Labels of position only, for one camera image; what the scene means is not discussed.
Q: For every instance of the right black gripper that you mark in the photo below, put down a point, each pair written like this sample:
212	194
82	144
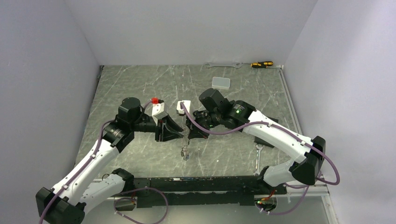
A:
192	134

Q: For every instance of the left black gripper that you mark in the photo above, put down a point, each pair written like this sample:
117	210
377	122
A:
168	134

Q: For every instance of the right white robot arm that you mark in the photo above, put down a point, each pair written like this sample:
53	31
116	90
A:
306	154

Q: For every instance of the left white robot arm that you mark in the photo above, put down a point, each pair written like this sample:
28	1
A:
68	201

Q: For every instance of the grey plastic box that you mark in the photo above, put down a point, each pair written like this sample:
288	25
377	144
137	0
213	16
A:
221	83

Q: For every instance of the silver open-end wrench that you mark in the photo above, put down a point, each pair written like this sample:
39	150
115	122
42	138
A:
232	65

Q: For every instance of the yellow black screwdriver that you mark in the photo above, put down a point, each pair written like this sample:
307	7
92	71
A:
259	65

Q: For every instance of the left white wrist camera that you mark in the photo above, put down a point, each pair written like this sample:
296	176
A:
159	109

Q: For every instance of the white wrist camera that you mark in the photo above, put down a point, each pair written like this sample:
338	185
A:
184	106
159	109

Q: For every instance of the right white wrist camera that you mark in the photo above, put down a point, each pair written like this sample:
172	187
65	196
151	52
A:
184	106

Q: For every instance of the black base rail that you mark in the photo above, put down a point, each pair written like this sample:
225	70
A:
241	190

